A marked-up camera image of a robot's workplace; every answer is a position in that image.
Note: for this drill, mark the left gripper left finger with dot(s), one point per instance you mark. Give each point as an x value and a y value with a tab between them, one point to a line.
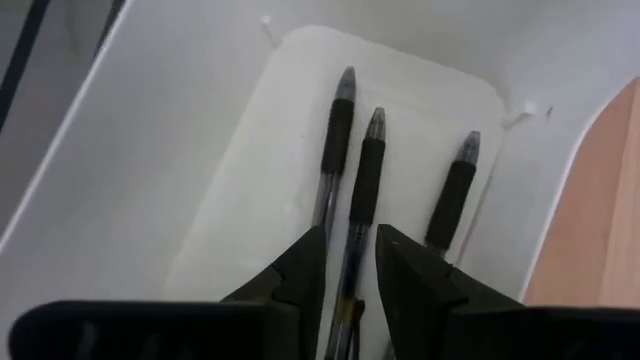
280	310

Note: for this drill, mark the white plastic bin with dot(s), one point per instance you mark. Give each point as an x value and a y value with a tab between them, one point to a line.
200	150

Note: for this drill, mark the black ballpoint pen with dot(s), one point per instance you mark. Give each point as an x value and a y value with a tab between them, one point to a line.
337	135
367	175
452	200

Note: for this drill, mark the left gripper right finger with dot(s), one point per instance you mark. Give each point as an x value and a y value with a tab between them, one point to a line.
425	310

